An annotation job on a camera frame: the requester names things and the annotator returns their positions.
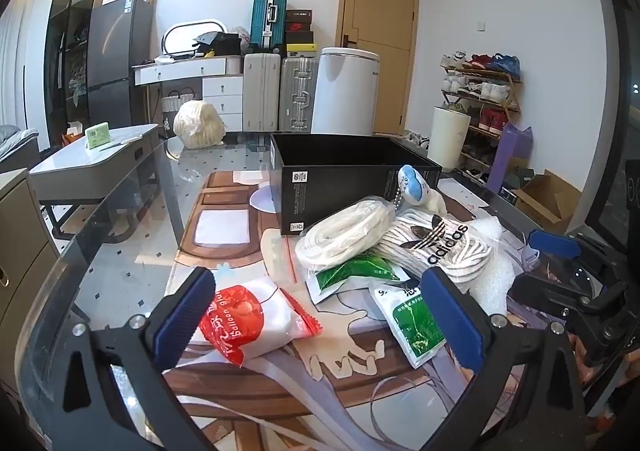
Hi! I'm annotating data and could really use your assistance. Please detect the white plush toy blue cap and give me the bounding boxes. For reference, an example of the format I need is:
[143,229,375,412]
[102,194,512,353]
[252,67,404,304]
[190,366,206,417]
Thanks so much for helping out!
[390,164,446,212]

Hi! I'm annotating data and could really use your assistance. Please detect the white bubble wrap bag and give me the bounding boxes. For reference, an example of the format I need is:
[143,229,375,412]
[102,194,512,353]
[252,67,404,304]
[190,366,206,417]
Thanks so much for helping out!
[467,215,523,312]

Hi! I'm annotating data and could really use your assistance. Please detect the white curtain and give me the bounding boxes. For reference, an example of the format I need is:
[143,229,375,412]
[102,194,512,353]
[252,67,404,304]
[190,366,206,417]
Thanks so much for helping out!
[0,0,51,132]

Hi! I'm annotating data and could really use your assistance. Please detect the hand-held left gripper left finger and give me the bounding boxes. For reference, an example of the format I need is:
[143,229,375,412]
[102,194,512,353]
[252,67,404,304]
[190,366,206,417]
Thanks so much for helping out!
[60,267,217,451]

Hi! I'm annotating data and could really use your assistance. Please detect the green tissue box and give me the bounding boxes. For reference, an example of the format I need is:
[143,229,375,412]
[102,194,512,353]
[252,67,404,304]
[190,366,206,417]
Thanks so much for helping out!
[84,122,112,149]

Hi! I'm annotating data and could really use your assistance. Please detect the yellow black shoebox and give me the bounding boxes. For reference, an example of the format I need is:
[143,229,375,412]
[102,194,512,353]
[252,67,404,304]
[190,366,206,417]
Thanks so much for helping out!
[282,43,319,59]

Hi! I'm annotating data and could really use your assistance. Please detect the white suitcase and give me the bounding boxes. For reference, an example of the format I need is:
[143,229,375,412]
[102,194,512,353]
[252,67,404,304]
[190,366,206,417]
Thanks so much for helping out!
[242,52,282,132]

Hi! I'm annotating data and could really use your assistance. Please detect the grey bed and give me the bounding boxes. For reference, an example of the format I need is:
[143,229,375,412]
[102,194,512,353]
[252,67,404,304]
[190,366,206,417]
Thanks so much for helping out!
[0,125,41,172]

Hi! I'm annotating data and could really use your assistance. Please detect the dark grey refrigerator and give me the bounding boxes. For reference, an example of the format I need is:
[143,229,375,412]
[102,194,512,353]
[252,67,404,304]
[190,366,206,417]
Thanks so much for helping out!
[87,0,153,132]

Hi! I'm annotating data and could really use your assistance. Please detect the white vanity desk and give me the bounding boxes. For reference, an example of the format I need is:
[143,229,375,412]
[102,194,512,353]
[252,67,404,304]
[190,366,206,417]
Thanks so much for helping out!
[132,56,244,132]

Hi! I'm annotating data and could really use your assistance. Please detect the teal suitcase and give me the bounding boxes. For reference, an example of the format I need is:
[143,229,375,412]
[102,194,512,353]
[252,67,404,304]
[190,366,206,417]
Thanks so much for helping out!
[250,0,289,52]

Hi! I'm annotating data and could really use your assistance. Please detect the scattered sneakers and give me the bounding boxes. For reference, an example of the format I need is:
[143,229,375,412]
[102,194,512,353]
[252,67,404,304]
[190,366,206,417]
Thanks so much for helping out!
[404,128,432,149]

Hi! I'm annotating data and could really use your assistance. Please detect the black red shoebox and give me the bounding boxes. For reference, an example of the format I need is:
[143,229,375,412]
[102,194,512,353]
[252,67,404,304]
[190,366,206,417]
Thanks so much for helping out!
[285,8,314,33]

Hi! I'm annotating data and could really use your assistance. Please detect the black bag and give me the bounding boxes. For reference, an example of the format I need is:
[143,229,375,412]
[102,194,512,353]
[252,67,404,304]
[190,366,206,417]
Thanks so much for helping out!
[192,31,241,57]

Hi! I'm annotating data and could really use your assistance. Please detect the brown cardboard box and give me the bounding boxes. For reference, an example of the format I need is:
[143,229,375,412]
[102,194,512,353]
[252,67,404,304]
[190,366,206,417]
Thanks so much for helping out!
[510,170,583,236]

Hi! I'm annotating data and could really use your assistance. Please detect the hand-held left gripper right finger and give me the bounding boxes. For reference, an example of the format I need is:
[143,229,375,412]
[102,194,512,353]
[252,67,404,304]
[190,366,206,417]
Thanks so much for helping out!
[420,267,588,451]

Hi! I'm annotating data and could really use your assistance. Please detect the white cylindrical appliance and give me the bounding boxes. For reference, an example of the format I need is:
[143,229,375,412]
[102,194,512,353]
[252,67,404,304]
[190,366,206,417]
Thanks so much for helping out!
[311,47,382,136]

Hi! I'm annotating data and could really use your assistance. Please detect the black cardboard box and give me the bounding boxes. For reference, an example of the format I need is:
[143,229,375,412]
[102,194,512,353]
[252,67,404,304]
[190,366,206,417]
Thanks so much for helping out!
[269,132,443,237]

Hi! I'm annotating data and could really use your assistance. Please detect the red white packet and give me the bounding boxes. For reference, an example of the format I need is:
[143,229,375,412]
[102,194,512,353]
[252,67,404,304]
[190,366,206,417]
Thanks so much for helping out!
[197,276,323,368]

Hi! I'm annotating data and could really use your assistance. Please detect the beige nightstand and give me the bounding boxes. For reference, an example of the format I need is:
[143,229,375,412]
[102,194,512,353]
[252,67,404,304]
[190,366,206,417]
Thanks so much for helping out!
[0,168,66,382]

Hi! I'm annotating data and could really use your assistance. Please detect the green white packet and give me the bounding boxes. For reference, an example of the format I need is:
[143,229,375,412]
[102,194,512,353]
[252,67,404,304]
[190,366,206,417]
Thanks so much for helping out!
[370,283,447,370]
[305,253,412,305]

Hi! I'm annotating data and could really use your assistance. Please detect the white wrapped bundle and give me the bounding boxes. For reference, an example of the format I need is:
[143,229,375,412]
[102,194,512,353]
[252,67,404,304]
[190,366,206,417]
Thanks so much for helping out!
[172,100,227,149]

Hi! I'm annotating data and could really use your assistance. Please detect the white round coaster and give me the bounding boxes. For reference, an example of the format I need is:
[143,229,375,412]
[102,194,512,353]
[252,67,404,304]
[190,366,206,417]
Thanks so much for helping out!
[249,186,282,213]

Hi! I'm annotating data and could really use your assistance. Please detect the purple box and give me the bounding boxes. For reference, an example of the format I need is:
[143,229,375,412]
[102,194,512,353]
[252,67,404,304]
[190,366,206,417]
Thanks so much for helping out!
[486,124,531,194]

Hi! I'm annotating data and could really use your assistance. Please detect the wooden door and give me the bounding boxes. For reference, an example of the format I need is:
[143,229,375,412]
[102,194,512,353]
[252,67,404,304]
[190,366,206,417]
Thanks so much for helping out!
[336,0,421,136]

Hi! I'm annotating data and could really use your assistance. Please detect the silver suitcase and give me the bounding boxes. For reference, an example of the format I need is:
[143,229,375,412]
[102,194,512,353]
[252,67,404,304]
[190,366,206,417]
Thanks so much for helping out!
[278,57,319,133]

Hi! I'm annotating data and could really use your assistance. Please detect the cream tall bin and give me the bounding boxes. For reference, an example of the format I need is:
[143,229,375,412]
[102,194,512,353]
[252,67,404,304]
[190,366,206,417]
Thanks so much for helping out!
[427,106,472,171]

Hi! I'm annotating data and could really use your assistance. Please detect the dark glass cabinet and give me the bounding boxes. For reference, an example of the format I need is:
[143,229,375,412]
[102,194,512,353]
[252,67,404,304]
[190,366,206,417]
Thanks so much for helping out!
[44,0,131,152]

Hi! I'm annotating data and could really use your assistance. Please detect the white rope coil zip bag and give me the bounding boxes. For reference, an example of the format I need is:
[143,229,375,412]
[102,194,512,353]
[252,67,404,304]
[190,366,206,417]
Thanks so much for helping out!
[260,194,401,292]

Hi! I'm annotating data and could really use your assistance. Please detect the wooden shoe rack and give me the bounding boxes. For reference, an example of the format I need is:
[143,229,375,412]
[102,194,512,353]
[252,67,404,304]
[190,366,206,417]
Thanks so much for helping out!
[440,62,523,182]

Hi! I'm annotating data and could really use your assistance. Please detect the rows of racked shoes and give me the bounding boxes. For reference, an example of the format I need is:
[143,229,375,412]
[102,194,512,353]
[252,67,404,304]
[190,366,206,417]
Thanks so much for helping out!
[440,50,522,182]

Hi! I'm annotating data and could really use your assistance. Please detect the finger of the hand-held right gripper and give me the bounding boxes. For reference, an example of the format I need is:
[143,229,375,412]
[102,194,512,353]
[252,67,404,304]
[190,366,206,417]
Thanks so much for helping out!
[506,271,626,327]
[527,229,628,282]

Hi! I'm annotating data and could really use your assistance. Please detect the oval mirror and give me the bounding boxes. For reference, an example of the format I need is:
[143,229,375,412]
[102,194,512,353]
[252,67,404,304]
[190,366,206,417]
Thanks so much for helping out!
[161,18,228,57]

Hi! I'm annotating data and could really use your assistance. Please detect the black framed window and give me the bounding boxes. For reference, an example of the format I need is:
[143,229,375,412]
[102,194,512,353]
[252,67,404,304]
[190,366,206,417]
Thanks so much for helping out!
[582,0,640,242]

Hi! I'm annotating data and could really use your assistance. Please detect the bag of white shoelaces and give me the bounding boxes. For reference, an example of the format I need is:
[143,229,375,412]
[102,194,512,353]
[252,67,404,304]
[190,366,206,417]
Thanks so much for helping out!
[370,208,501,282]

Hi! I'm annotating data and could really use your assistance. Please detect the grey white coffee table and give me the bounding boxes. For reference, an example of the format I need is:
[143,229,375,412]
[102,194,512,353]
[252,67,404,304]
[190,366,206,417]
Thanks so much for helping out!
[29,124,161,242]

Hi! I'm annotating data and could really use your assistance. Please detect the white woven basket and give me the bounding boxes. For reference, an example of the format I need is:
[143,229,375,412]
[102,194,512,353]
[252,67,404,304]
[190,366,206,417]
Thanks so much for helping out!
[161,90,203,129]

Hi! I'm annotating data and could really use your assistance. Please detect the printed desk mat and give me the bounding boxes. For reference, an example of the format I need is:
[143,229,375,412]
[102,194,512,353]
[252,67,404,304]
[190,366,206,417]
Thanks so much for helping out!
[165,170,640,451]

